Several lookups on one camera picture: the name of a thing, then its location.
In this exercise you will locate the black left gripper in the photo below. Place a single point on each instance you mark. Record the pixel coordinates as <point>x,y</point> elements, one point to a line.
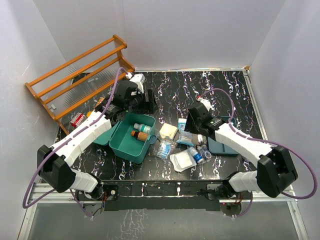
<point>143,109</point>

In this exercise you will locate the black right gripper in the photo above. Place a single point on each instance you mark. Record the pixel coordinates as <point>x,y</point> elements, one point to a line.
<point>189,127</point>

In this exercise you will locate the blue white swab bag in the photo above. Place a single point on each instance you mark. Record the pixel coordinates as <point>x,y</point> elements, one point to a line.
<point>185,138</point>

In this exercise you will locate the white bottle green label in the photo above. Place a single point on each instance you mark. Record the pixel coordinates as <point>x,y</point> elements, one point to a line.
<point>142,128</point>

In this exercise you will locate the beige gauze roll pack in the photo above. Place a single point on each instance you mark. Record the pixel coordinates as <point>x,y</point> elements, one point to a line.
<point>167,131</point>

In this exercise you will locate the brown bottle orange label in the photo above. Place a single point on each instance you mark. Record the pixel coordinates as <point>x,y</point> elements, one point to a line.
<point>141,136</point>

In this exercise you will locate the teal plastic medicine box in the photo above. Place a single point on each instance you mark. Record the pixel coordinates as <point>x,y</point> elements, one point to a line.
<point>121,141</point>

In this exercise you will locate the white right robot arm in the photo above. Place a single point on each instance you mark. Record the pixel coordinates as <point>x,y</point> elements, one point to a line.
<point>275,169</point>

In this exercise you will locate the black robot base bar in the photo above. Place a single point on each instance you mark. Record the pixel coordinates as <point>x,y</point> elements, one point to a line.
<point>164,194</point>

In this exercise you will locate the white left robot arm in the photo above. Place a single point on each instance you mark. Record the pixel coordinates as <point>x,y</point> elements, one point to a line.
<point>54,163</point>

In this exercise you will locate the orange medicine box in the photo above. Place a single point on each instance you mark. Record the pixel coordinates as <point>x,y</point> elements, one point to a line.
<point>100,100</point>

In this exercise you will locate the red white medicine box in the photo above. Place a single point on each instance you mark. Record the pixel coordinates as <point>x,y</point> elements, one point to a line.
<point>77,120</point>

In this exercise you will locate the white blue flat sachet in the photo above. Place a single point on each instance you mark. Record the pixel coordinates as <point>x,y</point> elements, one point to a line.
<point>181,124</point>

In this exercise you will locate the clear bag small items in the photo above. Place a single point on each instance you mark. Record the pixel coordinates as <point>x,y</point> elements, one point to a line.
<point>204,152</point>

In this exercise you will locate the dark teal tray insert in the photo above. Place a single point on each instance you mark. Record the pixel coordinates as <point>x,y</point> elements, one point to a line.
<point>220,149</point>

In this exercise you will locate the white bottle blue label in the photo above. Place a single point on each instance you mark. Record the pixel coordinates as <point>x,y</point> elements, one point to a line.
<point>196,155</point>

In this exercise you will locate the clear bag blue items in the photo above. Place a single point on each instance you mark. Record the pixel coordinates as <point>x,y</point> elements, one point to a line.
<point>166,147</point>

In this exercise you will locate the white square gauze pack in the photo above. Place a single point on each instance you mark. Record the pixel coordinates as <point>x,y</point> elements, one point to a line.
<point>182,161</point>

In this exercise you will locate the yellow bottle cap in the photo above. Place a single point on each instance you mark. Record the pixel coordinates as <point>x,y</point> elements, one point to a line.
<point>89,114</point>

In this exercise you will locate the orange wooden shelf rack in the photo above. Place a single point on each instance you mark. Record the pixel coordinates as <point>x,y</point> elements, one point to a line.
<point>78,81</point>

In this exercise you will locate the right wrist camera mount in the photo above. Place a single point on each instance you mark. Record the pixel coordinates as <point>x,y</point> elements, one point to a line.
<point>205,102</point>

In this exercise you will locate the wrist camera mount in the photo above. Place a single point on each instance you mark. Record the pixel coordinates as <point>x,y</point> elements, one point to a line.
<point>205,102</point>
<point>138,78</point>

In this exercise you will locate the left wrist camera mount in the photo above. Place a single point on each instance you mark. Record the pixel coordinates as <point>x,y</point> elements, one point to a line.
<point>138,78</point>

